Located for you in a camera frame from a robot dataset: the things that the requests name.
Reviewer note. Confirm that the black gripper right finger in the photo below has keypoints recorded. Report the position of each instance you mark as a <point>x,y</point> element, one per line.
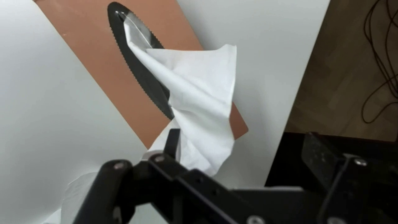
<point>335,170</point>

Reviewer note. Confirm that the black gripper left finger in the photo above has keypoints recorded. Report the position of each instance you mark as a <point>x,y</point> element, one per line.
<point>165,146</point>

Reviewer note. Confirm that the white tissue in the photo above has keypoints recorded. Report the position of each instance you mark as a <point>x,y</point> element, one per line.
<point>201,95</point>

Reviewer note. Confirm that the brown tissue box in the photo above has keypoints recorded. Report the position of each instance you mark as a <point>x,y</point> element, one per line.
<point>85,27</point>

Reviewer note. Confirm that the dark furniture beside table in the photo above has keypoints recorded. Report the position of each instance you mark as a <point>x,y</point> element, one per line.
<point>288,169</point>

